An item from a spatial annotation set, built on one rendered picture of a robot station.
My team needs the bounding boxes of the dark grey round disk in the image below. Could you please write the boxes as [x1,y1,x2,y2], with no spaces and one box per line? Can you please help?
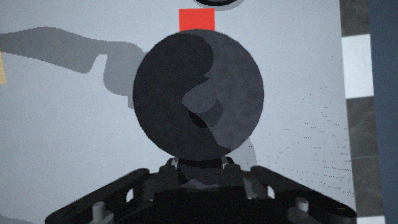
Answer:
[196,0,237,6]

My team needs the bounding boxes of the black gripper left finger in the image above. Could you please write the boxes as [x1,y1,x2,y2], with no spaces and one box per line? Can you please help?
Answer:
[45,157,182,224]

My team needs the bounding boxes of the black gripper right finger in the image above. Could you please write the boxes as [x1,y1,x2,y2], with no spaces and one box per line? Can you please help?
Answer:
[218,156,357,224]

